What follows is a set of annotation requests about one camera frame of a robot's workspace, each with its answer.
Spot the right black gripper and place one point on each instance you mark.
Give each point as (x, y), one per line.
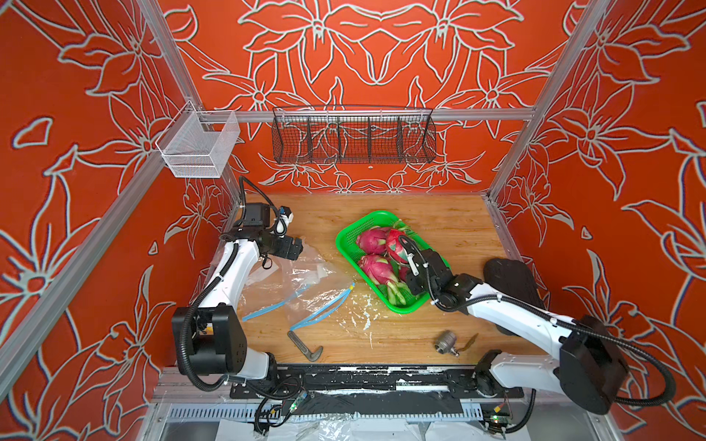
(414, 282)

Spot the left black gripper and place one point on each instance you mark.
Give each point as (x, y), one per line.
(283, 248)

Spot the pink dragon fruit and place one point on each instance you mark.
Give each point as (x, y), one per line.
(372, 241)
(380, 271)

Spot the clear zip-top bag blue seal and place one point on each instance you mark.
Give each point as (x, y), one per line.
(280, 287)

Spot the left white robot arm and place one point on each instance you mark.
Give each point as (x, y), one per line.
(210, 343)

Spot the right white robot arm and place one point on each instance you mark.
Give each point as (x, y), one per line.
(581, 359)

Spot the green plastic basket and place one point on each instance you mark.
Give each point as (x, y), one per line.
(392, 259)

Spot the metal pipe fitting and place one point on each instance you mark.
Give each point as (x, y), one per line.
(445, 344)

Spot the black oval tray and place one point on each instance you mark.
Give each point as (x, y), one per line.
(514, 278)

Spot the grey L-shaped metal tool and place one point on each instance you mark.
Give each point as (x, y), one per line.
(311, 355)

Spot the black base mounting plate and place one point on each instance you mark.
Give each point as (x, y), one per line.
(456, 380)

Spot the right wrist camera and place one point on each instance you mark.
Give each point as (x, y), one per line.
(413, 257)

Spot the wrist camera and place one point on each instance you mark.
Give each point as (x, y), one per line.
(284, 218)
(413, 257)

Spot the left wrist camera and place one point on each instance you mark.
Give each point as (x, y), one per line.
(284, 218)

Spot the black wire basket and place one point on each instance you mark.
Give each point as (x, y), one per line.
(353, 135)

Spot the white wire basket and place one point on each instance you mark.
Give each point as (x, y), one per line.
(199, 143)

